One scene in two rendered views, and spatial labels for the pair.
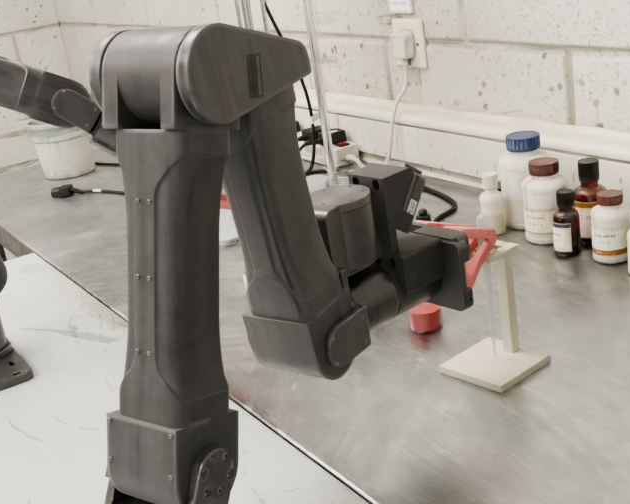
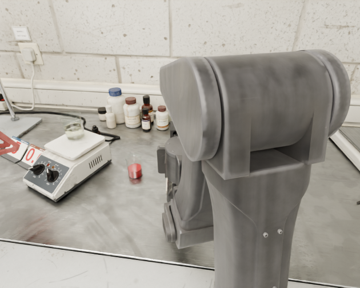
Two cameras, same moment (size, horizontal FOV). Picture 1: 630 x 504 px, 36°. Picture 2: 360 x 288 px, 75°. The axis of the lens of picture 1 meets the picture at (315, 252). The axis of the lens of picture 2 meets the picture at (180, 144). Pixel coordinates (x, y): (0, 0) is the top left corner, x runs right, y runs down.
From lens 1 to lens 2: 0.63 m
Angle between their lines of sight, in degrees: 49
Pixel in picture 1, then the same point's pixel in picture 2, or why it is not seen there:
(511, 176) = (115, 105)
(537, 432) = not seen: hidden behind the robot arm
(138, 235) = (263, 262)
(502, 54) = (84, 58)
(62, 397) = not seen: outside the picture
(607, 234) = (164, 120)
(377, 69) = (12, 66)
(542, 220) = (135, 119)
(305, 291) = not seen: hidden behind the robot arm
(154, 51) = (300, 84)
